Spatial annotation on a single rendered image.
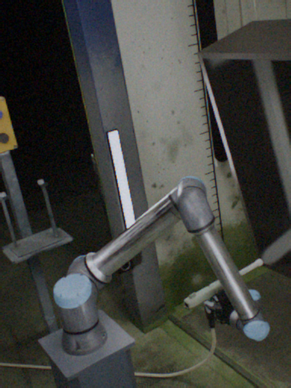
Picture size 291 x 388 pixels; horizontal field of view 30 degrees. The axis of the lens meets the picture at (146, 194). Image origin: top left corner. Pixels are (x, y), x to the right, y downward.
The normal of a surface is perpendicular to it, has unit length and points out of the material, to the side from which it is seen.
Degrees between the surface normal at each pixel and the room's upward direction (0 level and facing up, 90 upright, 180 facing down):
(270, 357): 0
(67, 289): 5
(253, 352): 0
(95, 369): 90
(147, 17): 90
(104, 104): 90
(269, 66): 102
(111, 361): 90
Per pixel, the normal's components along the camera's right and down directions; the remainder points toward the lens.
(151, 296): 0.52, 0.24
